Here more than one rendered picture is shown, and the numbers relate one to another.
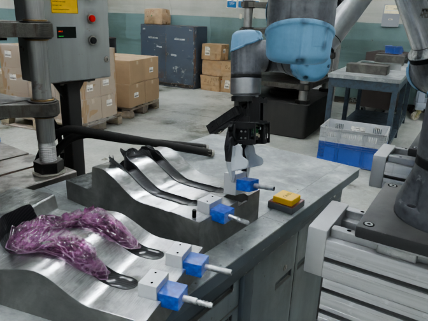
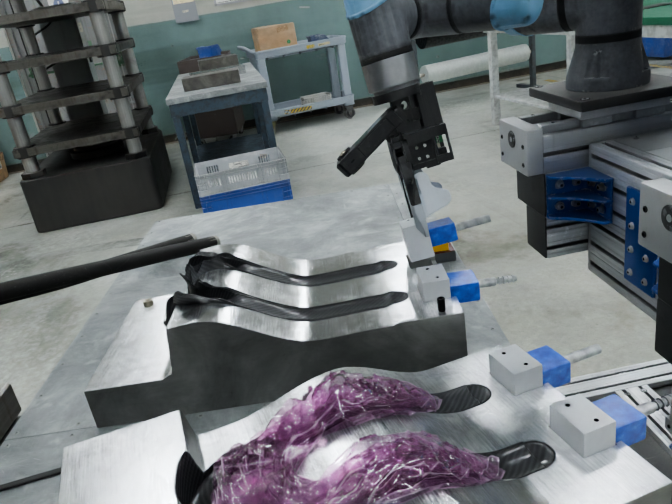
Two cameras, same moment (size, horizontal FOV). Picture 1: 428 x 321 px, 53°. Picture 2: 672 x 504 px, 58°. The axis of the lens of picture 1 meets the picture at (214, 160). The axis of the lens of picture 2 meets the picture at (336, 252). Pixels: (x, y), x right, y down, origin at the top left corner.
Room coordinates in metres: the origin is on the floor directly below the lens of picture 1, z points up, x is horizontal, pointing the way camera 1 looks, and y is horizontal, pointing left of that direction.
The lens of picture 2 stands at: (0.39, 0.53, 1.28)
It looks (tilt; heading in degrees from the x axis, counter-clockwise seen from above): 23 degrees down; 325
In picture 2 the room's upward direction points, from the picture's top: 9 degrees counter-clockwise
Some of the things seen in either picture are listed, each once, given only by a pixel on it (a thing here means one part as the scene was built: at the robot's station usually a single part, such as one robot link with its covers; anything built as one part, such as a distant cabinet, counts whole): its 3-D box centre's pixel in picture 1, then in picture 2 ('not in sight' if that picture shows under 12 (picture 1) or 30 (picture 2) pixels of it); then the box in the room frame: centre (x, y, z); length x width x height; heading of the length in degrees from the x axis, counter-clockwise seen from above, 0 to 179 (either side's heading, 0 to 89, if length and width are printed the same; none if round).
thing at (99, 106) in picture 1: (60, 85); not in sight; (5.09, 1.86, 0.47); 1.22 x 0.80 x 0.94; 66
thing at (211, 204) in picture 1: (225, 214); (468, 285); (0.90, -0.03, 0.89); 0.13 x 0.05 x 0.05; 53
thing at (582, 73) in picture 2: not in sight; (607, 57); (1.04, -0.62, 1.09); 0.15 x 0.15 x 0.10
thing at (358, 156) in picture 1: (351, 150); (246, 195); (4.03, -1.36, 0.11); 0.61 x 0.41 x 0.22; 62
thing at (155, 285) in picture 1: (178, 296); (621, 418); (0.64, 0.06, 0.86); 0.13 x 0.05 x 0.05; 71
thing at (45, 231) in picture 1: (69, 232); (344, 444); (0.78, 0.29, 0.90); 0.26 x 0.18 x 0.08; 71
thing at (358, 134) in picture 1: (355, 133); (240, 171); (4.03, -1.36, 0.28); 0.61 x 0.41 x 0.15; 62
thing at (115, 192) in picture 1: (158, 186); (277, 309); (1.11, 0.15, 0.87); 0.50 x 0.26 x 0.14; 54
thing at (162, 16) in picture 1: (157, 16); not in sight; (8.49, 1.17, 1.26); 0.42 x 0.33 x 0.29; 62
